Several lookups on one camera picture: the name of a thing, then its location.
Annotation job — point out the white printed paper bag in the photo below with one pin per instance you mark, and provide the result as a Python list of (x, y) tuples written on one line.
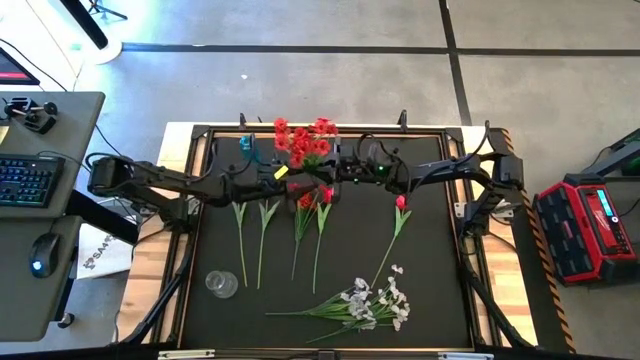
[(100, 260)]

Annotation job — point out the black desk support bar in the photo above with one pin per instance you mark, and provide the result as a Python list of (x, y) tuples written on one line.
[(100, 217)]

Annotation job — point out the black table mat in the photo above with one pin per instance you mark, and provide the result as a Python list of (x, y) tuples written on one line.
[(425, 310)]

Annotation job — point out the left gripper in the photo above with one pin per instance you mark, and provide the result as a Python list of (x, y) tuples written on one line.
[(267, 177)]

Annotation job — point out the red and black tool box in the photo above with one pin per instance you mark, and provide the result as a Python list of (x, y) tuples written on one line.
[(575, 230)]

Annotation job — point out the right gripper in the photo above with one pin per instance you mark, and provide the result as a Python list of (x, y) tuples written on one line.
[(360, 167)]

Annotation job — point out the black flat panel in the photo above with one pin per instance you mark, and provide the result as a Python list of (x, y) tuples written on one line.
[(87, 25)]

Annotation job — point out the black diagonal frame strut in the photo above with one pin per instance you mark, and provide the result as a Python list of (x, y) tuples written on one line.
[(165, 300), (492, 310)]

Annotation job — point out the dark computer screen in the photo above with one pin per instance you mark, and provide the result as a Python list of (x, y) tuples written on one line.
[(12, 70)]

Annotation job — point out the grey computer desk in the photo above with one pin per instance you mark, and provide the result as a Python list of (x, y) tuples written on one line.
[(30, 310)]

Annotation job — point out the red artificial tulip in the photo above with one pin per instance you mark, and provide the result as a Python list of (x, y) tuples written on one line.
[(322, 215), (401, 202)]

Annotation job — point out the white floor base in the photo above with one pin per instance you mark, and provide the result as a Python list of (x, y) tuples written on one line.
[(112, 52)]

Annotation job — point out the black tripod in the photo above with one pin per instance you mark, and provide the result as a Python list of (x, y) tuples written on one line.
[(100, 7)]

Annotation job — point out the black desk foot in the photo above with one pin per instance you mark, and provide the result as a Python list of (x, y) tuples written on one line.
[(66, 320)]

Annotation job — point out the black and green equipment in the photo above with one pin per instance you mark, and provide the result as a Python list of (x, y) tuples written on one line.
[(620, 155)]

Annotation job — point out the black backlit keyboard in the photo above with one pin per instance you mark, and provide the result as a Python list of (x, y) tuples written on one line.
[(30, 180)]

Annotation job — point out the yellow sticky note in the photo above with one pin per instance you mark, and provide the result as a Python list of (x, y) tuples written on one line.
[(3, 135)]

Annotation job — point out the blue textured glass vase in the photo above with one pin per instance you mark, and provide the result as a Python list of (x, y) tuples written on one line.
[(244, 143)]

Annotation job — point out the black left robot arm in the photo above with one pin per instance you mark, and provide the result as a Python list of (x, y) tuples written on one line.
[(150, 175)]

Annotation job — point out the black computer mouse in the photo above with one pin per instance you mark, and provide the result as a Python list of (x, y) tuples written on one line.
[(45, 252)]

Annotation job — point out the black table clamp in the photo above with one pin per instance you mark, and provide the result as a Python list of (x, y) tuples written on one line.
[(403, 119), (242, 122)]

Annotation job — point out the grey metal side bracket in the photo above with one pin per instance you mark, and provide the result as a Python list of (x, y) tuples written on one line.
[(505, 211), (193, 205)]

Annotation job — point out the black clamp mount device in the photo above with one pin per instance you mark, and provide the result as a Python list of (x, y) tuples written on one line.
[(35, 120)]

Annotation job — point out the black aluminium table frame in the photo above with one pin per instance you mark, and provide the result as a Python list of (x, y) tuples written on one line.
[(380, 130)]

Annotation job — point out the red artificial flower bunch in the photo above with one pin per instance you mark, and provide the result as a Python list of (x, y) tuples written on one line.
[(302, 142)]

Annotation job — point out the silver metal bracket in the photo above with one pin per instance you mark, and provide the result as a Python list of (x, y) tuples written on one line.
[(185, 354), (465, 356)]

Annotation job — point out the black hazard-striped edge panel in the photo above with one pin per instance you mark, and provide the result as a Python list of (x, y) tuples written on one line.
[(530, 300)]

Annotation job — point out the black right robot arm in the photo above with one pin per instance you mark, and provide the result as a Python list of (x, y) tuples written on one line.
[(450, 170)]

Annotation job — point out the clear glass vase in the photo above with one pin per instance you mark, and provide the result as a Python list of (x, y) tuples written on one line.
[(221, 285)]

